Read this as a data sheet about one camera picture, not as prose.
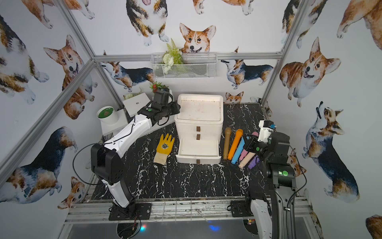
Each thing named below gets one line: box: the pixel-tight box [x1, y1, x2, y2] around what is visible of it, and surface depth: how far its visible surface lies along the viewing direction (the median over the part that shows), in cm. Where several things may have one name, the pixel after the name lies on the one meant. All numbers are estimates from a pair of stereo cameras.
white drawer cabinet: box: [174, 94, 224, 165], surface depth 90 cm
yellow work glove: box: [153, 133, 175, 166], surface depth 96 cm
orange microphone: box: [227, 128, 244, 161], surface depth 97 cm
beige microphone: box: [238, 151, 256, 169], surface depth 92 cm
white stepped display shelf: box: [100, 92, 151, 136], surface depth 93 cm
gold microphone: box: [223, 126, 232, 161], surface depth 99 cm
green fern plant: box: [162, 37, 184, 75], surface depth 84 cm
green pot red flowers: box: [149, 80, 170, 94], surface depth 93 cm
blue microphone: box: [230, 135, 246, 165], surface depth 92 cm
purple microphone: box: [247, 154, 261, 170], surface depth 90 cm
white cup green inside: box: [96, 105, 118, 125], surface depth 87 cm
